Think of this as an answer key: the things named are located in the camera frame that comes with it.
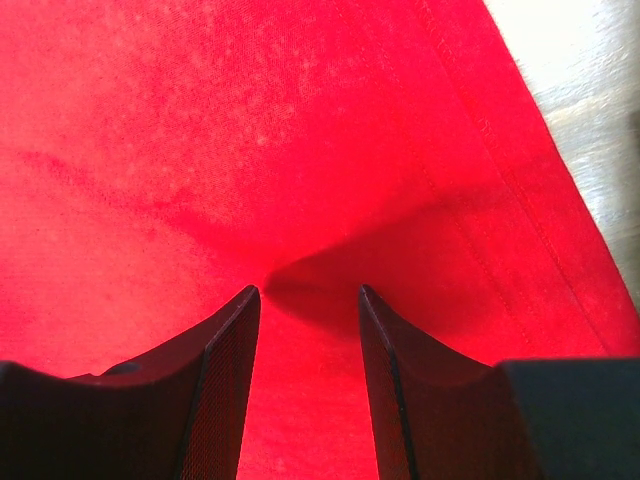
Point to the red t shirt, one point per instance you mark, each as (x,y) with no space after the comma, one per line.
(159,156)

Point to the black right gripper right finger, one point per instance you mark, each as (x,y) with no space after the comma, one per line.
(437,414)

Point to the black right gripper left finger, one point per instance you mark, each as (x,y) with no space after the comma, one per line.
(176,411)

